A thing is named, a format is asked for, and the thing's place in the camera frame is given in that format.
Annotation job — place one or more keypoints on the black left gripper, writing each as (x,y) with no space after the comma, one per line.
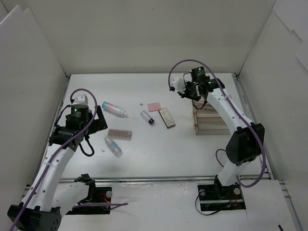
(100,121)

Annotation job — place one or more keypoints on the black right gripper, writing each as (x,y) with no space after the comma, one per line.
(190,92)

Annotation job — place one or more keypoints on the clear blue small bottle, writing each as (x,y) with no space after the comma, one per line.
(112,145)

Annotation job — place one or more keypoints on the gold rectangular makeup case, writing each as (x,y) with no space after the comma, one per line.
(167,118)

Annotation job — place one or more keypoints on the pink square compact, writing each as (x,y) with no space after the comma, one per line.
(152,107)

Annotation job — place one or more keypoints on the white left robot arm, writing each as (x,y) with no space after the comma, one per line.
(40,210)

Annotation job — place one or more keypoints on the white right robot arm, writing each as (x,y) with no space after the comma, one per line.
(247,138)

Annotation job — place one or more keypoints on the lilac lipstick tube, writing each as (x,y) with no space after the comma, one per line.
(147,117)

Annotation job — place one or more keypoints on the clear organizer frame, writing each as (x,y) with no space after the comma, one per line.
(210,132)

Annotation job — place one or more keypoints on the aluminium rail frame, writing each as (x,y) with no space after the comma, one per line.
(155,179)

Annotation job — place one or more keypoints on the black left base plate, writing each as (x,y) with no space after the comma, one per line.
(102,194)

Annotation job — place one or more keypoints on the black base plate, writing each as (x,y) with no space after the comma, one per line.
(212,198)
(102,194)

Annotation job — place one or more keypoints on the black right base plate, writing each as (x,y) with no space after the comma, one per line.
(212,198)

